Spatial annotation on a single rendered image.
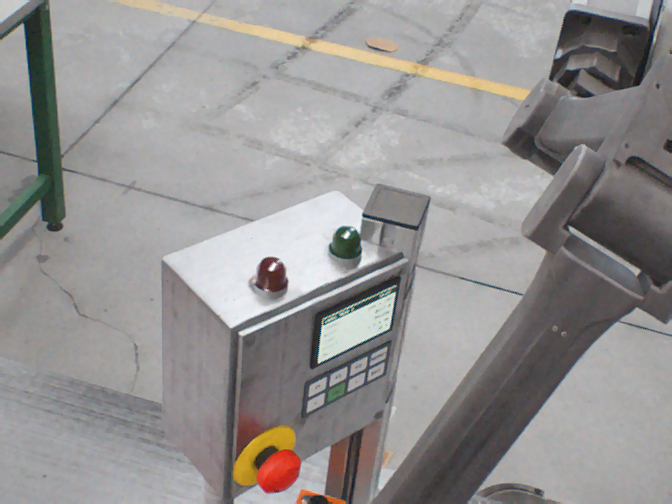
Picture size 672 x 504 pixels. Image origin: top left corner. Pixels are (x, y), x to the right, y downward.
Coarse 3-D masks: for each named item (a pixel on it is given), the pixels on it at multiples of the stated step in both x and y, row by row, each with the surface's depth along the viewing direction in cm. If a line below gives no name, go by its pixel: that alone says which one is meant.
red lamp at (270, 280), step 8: (264, 264) 78; (272, 264) 78; (280, 264) 78; (256, 272) 78; (264, 272) 78; (272, 272) 78; (280, 272) 78; (256, 280) 79; (264, 280) 78; (272, 280) 78; (280, 280) 78; (288, 280) 80; (256, 288) 79; (264, 288) 79; (272, 288) 78; (280, 288) 79; (272, 296) 79
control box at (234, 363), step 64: (192, 256) 81; (256, 256) 82; (320, 256) 83; (384, 256) 84; (192, 320) 80; (256, 320) 77; (192, 384) 84; (256, 384) 81; (384, 384) 93; (192, 448) 89; (256, 448) 85; (320, 448) 92
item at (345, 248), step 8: (336, 232) 82; (344, 232) 82; (352, 232) 82; (336, 240) 82; (344, 240) 82; (352, 240) 82; (360, 240) 82; (328, 248) 83; (336, 248) 82; (344, 248) 82; (352, 248) 82; (360, 248) 83; (328, 256) 83; (336, 256) 82; (344, 256) 82; (352, 256) 82; (360, 256) 83
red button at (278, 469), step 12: (264, 456) 85; (276, 456) 84; (288, 456) 85; (264, 468) 84; (276, 468) 84; (288, 468) 84; (300, 468) 86; (264, 480) 84; (276, 480) 84; (288, 480) 85; (264, 492) 85; (276, 492) 85
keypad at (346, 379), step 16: (368, 352) 88; (384, 352) 89; (336, 368) 86; (352, 368) 88; (368, 368) 89; (384, 368) 91; (320, 384) 86; (336, 384) 87; (352, 384) 89; (304, 400) 86; (320, 400) 87; (336, 400) 89; (304, 416) 87
